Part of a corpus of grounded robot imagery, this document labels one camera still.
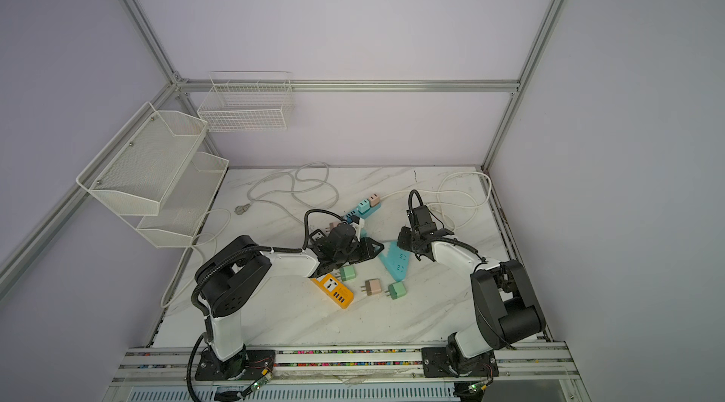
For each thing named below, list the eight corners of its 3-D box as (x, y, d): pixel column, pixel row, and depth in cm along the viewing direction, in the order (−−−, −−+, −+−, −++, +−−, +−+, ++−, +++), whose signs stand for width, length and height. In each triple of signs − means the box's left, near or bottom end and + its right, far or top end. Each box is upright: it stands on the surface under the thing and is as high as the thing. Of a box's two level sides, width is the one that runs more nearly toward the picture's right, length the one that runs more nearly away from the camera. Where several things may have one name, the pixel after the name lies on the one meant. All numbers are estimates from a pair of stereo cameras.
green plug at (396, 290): (389, 302, 86) (389, 299, 84) (383, 289, 89) (384, 286, 87) (407, 294, 88) (407, 291, 86) (400, 282, 90) (401, 279, 88)
